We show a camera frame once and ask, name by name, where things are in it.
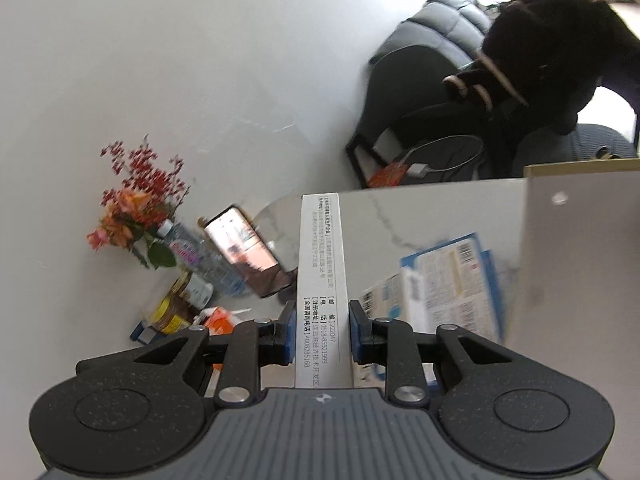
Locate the smartphone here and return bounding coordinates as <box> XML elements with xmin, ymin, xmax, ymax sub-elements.
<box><xmin>197</xmin><ymin>204</ymin><xmax>296</xmax><ymax>301</ymax></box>

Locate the tan cardboard box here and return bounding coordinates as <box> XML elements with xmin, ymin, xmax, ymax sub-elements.
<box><xmin>520</xmin><ymin>159</ymin><xmax>640</xmax><ymax>361</ymax></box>

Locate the white jar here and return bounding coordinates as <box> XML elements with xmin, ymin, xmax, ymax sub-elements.
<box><xmin>187</xmin><ymin>277</ymin><xmax>214</xmax><ymax>309</ymax></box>

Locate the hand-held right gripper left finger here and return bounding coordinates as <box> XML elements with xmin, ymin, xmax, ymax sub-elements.
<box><xmin>75</xmin><ymin>301</ymin><xmax>297</xmax><ymax>408</ymax></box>

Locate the orange tissue box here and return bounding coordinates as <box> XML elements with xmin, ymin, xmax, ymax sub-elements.
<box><xmin>200</xmin><ymin>307</ymin><xmax>237</xmax><ymax>337</ymax></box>

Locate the orange and red flower bouquet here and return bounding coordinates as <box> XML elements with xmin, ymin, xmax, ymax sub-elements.
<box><xmin>87</xmin><ymin>135</ymin><xmax>192</xmax><ymax>271</ymax></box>

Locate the black plush toy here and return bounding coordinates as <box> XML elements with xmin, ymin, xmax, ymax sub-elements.
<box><xmin>444</xmin><ymin>0</ymin><xmax>640</xmax><ymax>181</ymax></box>

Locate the red packet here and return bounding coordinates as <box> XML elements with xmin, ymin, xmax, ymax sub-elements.
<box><xmin>367</xmin><ymin>162</ymin><xmax>409</xmax><ymax>189</ymax></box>

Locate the grey mesh chair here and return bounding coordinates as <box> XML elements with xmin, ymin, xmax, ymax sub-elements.
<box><xmin>515</xmin><ymin>124</ymin><xmax>640</xmax><ymax>166</ymax></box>

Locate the narrow white text-printed box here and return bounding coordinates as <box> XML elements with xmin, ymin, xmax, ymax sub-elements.
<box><xmin>295</xmin><ymin>192</ymin><xmax>356</xmax><ymax>391</ymax></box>

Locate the yellow-lid jar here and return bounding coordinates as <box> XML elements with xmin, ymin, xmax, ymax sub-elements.
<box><xmin>150</xmin><ymin>272</ymin><xmax>194</xmax><ymax>334</ymax></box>

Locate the clear plastic water bottle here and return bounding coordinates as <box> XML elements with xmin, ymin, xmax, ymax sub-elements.
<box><xmin>157</xmin><ymin>219</ymin><xmax>247</xmax><ymax>297</ymax></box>

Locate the grey sofa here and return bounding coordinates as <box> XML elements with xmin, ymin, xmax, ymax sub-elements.
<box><xmin>345</xmin><ymin>45</ymin><xmax>501</xmax><ymax>191</ymax></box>
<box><xmin>370</xmin><ymin>0</ymin><xmax>493</xmax><ymax>66</ymax></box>

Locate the white marble desktop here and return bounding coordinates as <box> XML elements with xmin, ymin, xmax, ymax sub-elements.
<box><xmin>127</xmin><ymin>177</ymin><xmax>531</xmax><ymax>396</ymax></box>

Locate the white charger cable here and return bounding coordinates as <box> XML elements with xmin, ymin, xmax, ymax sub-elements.
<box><xmin>400</xmin><ymin>135</ymin><xmax>487</xmax><ymax>184</ymax></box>

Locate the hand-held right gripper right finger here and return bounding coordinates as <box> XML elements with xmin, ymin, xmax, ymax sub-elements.
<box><xmin>348</xmin><ymin>300</ymin><xmax>516</xmax><ymax>407</ymax></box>

